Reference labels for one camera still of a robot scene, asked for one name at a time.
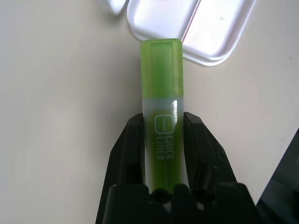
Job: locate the green highlighter pen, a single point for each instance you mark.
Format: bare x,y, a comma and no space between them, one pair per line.
163,93

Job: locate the white plastic pencil case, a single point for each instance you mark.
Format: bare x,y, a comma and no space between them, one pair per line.
198,28

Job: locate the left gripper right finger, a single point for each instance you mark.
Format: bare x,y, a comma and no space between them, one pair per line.
203,154

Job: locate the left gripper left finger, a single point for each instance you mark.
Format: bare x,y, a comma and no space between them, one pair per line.
127,154

